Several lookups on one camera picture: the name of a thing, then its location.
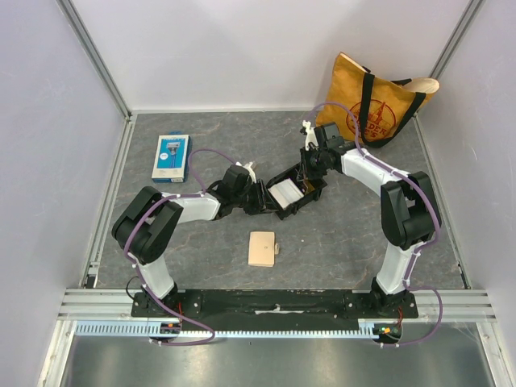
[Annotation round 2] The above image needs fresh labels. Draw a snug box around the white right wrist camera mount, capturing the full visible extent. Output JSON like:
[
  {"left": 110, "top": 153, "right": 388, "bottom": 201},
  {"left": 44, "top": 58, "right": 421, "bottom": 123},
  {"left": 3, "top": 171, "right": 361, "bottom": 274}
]
[{"left": 300, "top": 120, "right": 318, "bottom": 151}]

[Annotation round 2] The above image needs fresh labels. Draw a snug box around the black plastic card box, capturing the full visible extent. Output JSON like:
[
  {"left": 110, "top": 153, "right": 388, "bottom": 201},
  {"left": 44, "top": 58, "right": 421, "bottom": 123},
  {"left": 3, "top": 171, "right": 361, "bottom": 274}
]
[{"left": 266, "top": 163, "right": 327, "bottom": 220}]

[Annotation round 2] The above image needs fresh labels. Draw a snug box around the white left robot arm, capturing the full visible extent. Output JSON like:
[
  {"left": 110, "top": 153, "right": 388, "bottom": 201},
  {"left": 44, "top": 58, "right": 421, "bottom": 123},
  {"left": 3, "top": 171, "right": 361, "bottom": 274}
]
[{"left": 111, "top": 164, "right": 277, "bottom": 317}]

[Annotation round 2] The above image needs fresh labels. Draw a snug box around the beige leather card holder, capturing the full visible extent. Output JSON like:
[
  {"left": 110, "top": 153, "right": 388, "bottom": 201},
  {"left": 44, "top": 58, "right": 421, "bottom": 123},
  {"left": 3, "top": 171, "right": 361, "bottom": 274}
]
[{"left": 248, "top": 231, "right": 279, "bottom": 268}]

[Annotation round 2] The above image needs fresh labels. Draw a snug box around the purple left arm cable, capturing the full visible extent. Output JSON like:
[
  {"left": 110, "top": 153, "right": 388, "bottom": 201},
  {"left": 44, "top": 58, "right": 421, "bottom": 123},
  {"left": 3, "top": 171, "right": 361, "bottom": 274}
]
[{"left": 123, "top": 148, "right": 239, "bottom": 347}]

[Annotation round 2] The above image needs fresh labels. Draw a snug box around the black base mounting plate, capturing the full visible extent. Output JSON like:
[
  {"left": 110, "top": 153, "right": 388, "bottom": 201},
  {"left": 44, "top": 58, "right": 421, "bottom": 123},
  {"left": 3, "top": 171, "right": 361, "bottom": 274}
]
[{"left": 131, "top": 288, "right": 420, "bottom": 334}]

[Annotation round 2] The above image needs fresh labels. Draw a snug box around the stack of white cards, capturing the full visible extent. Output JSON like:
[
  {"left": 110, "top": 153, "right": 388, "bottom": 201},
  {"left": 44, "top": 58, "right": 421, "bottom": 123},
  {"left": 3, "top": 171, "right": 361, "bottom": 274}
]
[{"left": 268, "top": 178, "right": 304, "bottom": 210}]

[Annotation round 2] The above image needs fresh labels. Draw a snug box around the aluminium corner post right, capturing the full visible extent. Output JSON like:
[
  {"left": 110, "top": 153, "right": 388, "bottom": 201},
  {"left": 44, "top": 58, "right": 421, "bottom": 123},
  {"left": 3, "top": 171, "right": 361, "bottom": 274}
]
[{"left": 430, "top": 0, "right": 485, "bottom": 80}]

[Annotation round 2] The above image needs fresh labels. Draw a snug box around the yellow Trader Joe's tote bag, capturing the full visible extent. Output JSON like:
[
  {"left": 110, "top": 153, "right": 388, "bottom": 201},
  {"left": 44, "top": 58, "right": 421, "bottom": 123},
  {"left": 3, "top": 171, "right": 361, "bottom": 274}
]
[{"left": 315, "top": 52, "right": 440, "bottom": 148}]

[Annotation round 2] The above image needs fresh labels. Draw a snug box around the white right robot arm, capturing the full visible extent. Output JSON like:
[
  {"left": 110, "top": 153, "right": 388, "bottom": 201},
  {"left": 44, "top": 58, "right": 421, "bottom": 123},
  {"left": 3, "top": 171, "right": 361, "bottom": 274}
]
[{"left": 300, "top": 120, "right": 441, "bottom": 318}]

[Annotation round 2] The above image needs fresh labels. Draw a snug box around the blue razor package box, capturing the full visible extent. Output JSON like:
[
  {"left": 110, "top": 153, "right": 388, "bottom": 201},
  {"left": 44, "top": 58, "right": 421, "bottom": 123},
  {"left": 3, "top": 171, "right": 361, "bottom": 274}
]
[{"left": 152, "top": 134, "right": 190, "bottom": 183}]

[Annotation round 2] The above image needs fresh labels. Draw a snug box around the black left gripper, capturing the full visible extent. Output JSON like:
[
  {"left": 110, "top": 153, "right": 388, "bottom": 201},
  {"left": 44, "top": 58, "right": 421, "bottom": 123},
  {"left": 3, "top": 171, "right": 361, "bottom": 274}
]
[{"left": 232, "top": 179, "right": 278, "bottom": 216}]

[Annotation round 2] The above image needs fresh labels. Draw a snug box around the aluminium corner post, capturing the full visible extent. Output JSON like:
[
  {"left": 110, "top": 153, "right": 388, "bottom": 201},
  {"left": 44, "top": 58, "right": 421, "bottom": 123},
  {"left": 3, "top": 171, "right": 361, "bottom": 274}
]
[
  {"left": 56, "top": 0, "right": 131, "bottom": 120},
  {"left": 430, "top": 0, "right": 485, "bottom": 80}
]

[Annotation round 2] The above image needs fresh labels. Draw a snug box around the aluminium corner post left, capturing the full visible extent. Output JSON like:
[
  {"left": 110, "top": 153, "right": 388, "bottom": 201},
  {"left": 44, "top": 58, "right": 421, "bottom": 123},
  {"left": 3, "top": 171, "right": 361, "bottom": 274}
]
[{"left": 56, "top": 0, "right": 131, "bottom": 120}]

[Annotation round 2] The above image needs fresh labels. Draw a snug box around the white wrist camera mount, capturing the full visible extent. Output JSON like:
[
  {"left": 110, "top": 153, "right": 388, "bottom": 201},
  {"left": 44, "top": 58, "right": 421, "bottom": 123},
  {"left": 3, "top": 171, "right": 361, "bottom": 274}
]
[
  {"left": 235, "top": 161, "right": 257, "bottom": 183},
  {"left": 300, "top": 120, "right": 318, "bottom": 151}
]

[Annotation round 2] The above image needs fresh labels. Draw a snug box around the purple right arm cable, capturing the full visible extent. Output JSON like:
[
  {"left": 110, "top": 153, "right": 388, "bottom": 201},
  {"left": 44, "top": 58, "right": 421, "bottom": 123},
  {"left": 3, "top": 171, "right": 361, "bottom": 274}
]
[{"left": 302, "top": 101, "right": 447, "bottom": 348}]

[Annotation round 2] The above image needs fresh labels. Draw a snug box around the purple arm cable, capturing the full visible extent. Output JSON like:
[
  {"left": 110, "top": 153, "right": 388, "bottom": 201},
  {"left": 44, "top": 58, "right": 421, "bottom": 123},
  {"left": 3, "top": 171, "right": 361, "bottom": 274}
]
[
  {"left": 123, "top": 148, "right": 239, "bottom": 347},
  {"left": 302, "top": 101, "right": 447, "bottom": 348}
]

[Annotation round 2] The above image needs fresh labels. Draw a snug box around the grey slotted cable duct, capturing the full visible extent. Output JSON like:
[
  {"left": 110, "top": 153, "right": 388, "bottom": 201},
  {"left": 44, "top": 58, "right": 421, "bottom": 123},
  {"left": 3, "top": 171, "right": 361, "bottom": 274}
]
[{"left": 75, "top": 320, "right": 379, "bottom": 339}]

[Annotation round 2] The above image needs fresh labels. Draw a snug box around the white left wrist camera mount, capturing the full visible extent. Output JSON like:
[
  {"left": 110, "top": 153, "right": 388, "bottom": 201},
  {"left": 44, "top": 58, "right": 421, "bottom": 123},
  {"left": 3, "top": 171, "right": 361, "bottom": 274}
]
[{"left": 235, "top": 161, "right": 257, "bottom": 183}]

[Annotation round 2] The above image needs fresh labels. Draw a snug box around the gold VIP card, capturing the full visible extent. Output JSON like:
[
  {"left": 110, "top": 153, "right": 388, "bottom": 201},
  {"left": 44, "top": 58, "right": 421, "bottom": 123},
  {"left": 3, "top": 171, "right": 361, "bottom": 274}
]
[{"left": 301, "top": 179, "right": 314, "bottom": 195}]

